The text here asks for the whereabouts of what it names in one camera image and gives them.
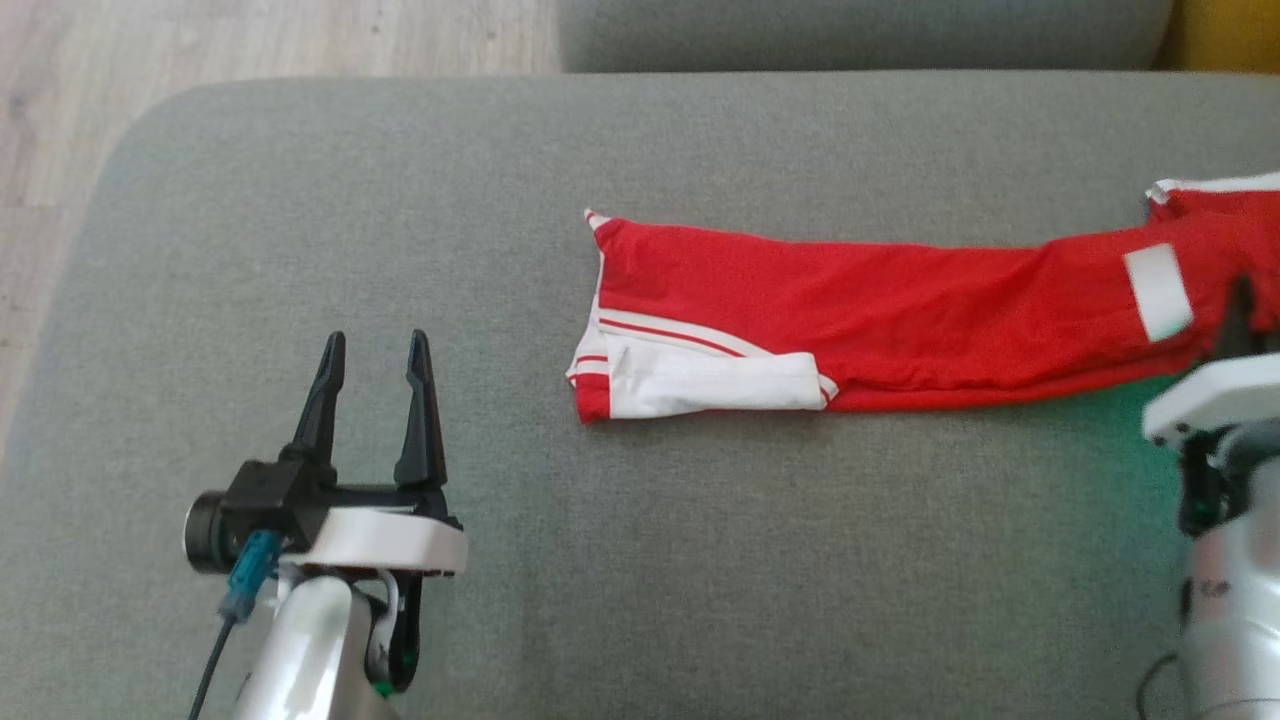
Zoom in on red Bulls 23 jersey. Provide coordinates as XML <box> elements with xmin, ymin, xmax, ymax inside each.
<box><xmin>565</xmin><ymin>208</ymin><xmax>1246</xmax><ymax>424</ymax></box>

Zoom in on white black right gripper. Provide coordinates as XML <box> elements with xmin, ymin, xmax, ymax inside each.
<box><xmin>1143</xmin><ymin>275</ymin><xmax>1280</xmax><ymax>536</ymax></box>

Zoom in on yellow cushion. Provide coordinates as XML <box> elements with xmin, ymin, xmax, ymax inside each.
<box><xmin>1155</xmin><ymin>0</ymin><xmax>1280</xmax><ymax>73</ymax></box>

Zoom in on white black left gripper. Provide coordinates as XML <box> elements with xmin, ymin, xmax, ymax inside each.
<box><xmin>280</xmin><ymin>330</ymin><xmax>469</xmax><ymax>696</ymax></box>

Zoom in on red shorts with white stripes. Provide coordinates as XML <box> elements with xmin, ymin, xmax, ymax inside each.
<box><xmin>1145</xmin><ymin>172</ymin><xmax>1280</xmax><ymax>336</ymax></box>

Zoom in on grey sofa back cushion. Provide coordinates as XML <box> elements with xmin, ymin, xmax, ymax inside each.
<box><xmin>555</xmin><ymin>0</ymin><xmax>1176</xmax><ymax>73</ymax></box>

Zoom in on grey sofa seat cushion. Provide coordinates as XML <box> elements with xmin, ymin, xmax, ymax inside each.
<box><xmin>0</xmin><ymin>70</ymin><xmax>1280</xmax><ymax>720</ymax></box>

